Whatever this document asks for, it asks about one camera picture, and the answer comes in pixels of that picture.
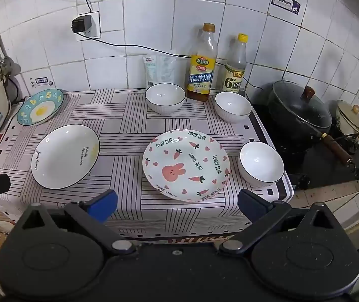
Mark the glass wok lid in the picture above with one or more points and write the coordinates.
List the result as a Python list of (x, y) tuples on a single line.
[(299, 107)]

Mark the teal egg print plate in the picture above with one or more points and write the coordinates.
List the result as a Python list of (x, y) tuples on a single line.
[(41, 108)]

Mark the small white wall sticker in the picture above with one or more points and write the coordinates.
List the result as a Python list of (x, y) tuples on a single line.
[(41, 81)]

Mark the white plate with black rim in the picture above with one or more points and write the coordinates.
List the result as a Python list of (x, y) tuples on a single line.
[(64, 157)]

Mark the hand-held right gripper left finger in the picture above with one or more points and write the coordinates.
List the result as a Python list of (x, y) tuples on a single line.
[(104, 201)]

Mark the pink rabbit print plate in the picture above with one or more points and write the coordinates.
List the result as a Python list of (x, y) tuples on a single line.
[(185, 166)]

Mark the white ribbed bowl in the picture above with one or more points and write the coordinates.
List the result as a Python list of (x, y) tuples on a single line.
[(261, 163), (165, 97), (232, 107)]

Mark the white plastic packet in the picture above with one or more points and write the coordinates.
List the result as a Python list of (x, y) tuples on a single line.
[(159, 69)]

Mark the white wall socket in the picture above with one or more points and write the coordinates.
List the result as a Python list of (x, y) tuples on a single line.
[(95, 26)]

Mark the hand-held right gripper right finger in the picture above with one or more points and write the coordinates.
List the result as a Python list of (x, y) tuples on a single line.
[(251, 203)]

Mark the cooking wine bottle yellow label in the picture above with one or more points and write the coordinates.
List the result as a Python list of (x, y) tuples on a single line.
[(200, 72)]

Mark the clear vinegar bottle yellow cap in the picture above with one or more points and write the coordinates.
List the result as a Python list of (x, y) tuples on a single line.
[(236, 72)]

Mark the dark blue wall sticker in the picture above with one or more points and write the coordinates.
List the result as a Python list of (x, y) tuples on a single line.
[(284, 3)]

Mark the striped tablecloth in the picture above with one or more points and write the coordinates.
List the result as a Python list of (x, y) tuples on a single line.
[(122, 132)]

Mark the white enamel pot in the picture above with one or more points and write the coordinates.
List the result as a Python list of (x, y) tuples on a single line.
[(350, 119)]

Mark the black gas stove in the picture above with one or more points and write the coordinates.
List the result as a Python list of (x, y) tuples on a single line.
[(308, 166)]

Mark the black power adapter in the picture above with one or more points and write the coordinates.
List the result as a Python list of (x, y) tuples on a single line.
[(82, 23)]

